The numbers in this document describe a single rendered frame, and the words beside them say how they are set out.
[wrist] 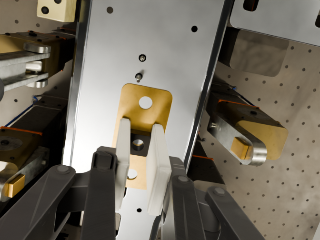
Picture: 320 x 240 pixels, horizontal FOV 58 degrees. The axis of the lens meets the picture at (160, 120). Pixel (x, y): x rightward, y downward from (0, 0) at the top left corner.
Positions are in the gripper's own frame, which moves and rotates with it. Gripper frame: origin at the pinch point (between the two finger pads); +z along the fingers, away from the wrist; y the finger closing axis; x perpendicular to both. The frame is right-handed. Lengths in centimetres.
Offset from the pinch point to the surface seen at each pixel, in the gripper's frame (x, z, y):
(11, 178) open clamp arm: -16.1, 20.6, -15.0
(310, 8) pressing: 15.5, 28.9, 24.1
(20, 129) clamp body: -14.7, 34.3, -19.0
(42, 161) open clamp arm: -17.2, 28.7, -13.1
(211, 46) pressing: 6.9, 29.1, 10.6
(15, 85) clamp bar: -1.3, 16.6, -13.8
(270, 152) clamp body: -7.1, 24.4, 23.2
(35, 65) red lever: 0.0, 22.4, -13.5
